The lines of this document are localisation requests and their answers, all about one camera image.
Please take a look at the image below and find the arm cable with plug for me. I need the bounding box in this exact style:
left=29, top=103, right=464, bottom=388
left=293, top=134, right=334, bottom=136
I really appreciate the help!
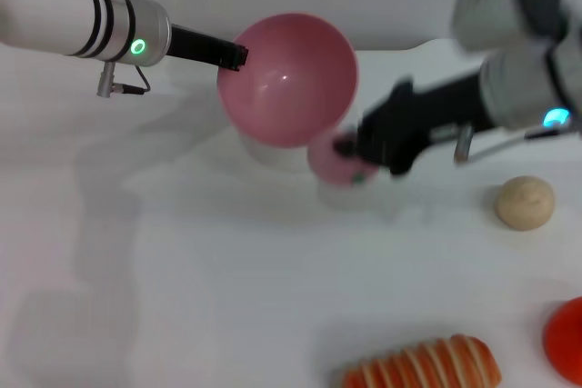
left=95, top=60, right=152, bottom=99
left=453, top=123, right=572, bottom=165

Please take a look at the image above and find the right arm cable with plug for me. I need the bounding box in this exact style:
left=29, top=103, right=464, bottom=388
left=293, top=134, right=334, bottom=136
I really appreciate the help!
left=453, top=123, right=572, bottom=165

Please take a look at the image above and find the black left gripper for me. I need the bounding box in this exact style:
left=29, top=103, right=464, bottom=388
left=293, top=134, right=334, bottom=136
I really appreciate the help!
left=166, top=25, right=250, bottom=73

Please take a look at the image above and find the red toy tomato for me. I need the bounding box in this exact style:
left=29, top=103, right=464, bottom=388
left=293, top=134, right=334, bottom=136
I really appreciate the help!
left=542, top=295, right=582, bottom=384

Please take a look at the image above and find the orange striped toy bread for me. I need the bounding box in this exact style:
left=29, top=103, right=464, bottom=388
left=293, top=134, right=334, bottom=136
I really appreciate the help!
left=340, top=333, right=502, bottom=388

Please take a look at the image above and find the pink toy peach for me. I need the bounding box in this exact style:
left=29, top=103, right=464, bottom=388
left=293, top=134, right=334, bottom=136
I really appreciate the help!
left=306, top=131, right=381, bottom=189

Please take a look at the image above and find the left arm cable with plug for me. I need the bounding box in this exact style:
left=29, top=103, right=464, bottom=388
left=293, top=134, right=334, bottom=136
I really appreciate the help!
left=95, top=60, right=152, bottom=99

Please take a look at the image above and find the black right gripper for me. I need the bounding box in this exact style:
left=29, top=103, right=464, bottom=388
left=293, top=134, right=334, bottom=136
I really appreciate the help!
left=334, top=71, right=496, bottom=177

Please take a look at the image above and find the pink plastic bowl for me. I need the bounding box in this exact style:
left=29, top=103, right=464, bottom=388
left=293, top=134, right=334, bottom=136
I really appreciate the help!
left=216, top=13, right=360, bottom=148

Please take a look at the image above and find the beige round toy bun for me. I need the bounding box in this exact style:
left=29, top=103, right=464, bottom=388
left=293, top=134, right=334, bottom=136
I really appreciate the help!
left=494, top=174, right=556, bottom=231

